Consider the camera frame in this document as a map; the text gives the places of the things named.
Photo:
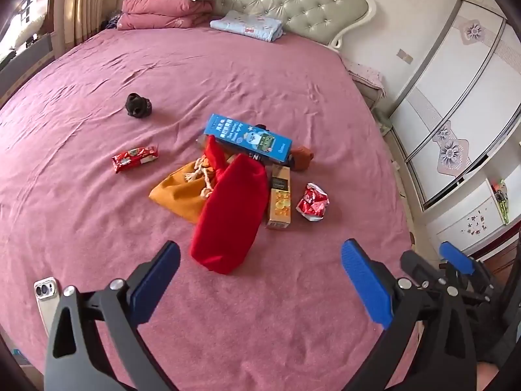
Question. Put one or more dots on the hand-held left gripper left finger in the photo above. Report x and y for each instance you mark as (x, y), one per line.
(156, 283)

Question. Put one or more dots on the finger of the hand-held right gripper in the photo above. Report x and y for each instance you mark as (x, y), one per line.
(458, 257)
(417, 266)

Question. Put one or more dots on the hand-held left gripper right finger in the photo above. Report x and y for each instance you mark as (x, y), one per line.
(366, 285)

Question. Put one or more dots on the rust brown sock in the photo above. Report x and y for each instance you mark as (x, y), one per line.
(302, 158)

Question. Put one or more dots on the blue printed box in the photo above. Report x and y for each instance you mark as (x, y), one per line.
(244, 136)

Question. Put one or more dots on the white floral cabinet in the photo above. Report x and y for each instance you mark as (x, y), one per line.
(460, 220)

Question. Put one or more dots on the green plastic item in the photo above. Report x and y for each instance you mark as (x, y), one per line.
(500, 201)

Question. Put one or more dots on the red velvet pouch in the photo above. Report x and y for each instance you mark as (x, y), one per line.
(228, 220)

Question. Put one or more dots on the crumpled red wrapper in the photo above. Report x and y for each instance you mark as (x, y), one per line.
(312, 203)

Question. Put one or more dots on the silver smartphone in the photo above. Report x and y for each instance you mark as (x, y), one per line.
(47, 297)

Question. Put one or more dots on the slim gold box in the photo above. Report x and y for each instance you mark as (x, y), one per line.
(279, 199)

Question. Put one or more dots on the red snack wrapper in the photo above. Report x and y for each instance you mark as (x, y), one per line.
(134, 158)

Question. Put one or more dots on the white floral wardrobe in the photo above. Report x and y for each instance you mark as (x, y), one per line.
(468, 89)

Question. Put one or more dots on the black sock ball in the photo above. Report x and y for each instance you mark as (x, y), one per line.
(138, 105)

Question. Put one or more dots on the pink floral cloth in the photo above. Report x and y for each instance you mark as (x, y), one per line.
(364, 73)

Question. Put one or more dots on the pink bed sheet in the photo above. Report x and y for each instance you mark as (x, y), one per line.
(252, 77)

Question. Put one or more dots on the dark grey board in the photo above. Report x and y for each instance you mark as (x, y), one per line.
(28, 61)

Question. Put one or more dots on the dark cloth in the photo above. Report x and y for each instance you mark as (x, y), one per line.
(112, 22)

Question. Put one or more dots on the folded pink quilt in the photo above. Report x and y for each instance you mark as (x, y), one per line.
(163, 14)

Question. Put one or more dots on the folded light blue blanket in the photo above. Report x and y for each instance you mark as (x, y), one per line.
(248, 25)

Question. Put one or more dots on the beige curtain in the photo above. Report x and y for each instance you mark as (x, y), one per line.
(85, 4)

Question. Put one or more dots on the tufted cream headboard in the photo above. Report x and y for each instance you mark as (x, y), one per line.
(293, 4)

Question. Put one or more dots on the window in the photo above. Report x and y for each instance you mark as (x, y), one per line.
(24, 20)

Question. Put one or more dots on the wall socket plate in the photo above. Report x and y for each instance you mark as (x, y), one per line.
(404, 56)

